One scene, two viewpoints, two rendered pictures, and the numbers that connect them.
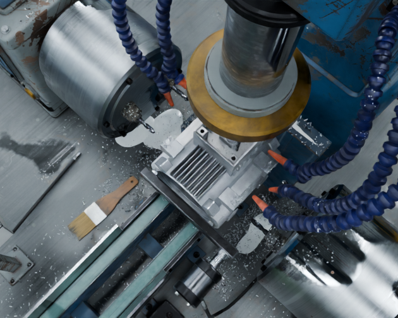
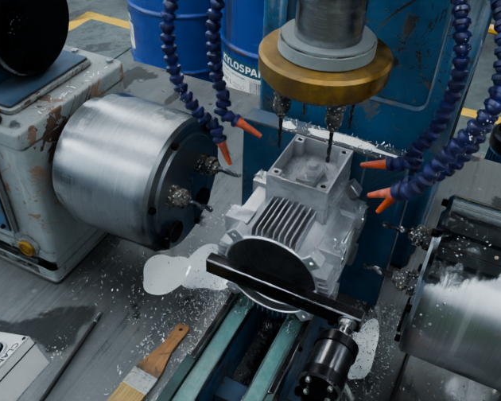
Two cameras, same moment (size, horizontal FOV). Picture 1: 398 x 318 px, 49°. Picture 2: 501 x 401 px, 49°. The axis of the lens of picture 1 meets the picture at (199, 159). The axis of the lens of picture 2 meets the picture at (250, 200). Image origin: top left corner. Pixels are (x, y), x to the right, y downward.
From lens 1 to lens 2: 45 cm
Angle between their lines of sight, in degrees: 31
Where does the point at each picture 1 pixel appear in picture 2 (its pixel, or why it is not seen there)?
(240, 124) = (337, 77)
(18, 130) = (9, 309)
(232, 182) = (326, 233)
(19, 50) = (30, 153)
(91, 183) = (124, 346)
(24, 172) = not seen: hidden behind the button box
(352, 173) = not seen: hidden behind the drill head
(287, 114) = (380, 65)
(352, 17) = not seen: outside the picture
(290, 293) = (457, 314)
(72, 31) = (96, 114)
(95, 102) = (137, 178)
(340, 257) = (495, 239)
